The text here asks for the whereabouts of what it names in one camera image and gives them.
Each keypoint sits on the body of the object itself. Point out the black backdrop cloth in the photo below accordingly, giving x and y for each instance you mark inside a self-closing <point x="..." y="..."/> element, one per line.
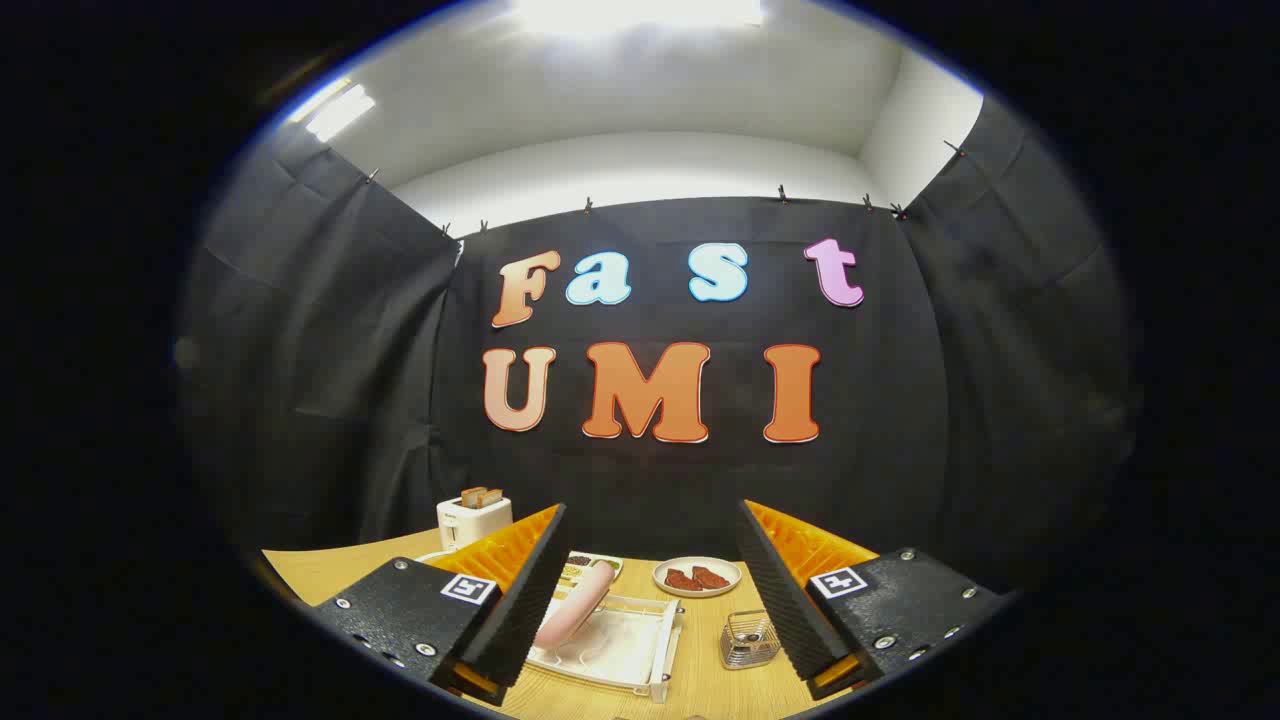
<point x="900" y="400"/>

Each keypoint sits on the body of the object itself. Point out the white divided dish with beans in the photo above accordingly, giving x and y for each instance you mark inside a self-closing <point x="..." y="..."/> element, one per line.
<point x="592" y="560"/>

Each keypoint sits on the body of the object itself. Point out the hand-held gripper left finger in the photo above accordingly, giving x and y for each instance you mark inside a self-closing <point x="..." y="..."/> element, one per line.
<point x="525" y="610"/>

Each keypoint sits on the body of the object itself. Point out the pink plate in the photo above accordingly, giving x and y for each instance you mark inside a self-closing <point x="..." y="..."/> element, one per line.
<point x="575" y="610"/>

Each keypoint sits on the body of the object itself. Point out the small ceiling light panel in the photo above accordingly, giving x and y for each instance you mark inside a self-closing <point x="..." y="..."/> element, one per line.
<point x="335" y="110"/>

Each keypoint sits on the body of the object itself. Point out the white toaster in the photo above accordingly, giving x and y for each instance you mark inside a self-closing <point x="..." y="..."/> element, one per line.
<point x="470" y="522"/>

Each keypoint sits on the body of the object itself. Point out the white plate with meat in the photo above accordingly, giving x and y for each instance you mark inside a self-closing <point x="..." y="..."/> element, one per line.
<point x="697" y="592"/>

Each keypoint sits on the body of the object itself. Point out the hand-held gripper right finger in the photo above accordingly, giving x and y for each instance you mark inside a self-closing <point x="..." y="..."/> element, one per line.
<point x="790" y="610"/>

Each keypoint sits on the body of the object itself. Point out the red meat piece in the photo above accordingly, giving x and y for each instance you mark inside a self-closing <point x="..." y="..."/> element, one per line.
<point x="681" y="580"/>
<point x="711" y="577"/>

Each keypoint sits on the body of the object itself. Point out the toast slice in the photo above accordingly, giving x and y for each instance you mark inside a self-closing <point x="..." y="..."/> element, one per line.
<point x="471" y="496"/>
<point x="493" y="496"/>

